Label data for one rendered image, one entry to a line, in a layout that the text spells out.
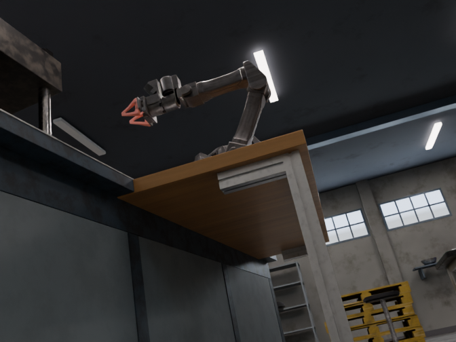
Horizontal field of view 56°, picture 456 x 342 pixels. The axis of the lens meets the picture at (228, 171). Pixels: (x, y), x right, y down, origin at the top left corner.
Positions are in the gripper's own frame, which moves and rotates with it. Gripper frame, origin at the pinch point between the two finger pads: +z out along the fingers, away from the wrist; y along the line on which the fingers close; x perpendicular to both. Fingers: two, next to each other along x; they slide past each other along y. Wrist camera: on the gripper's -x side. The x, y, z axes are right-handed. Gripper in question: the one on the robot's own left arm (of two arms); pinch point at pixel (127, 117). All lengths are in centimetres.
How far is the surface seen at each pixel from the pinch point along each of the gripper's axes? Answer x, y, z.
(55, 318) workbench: 74, 53, -2
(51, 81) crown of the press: -65, -39, 55
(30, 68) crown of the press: -64, -24, 57
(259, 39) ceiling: -263, -308, -58
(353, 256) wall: -85, -969, -121
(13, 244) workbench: 62, 63, -1
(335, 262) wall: -82, -970, -77
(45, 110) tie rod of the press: -48, -38, 60
